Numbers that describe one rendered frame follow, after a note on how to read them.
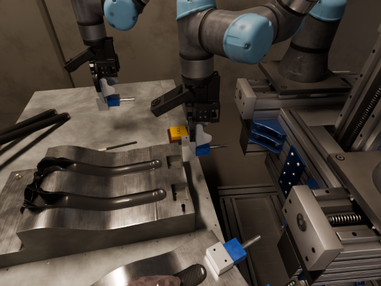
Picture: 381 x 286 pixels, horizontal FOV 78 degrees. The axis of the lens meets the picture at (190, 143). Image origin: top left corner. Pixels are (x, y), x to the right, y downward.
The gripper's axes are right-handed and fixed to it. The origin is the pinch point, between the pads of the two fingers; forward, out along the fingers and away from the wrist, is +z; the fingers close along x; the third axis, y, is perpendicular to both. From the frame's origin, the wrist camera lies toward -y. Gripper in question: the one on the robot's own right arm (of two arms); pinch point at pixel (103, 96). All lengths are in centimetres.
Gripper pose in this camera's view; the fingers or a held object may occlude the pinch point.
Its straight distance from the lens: 92.2
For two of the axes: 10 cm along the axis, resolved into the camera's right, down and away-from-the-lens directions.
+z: 0.0, 7.5, 6.6
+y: 9.9, -0.8, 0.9
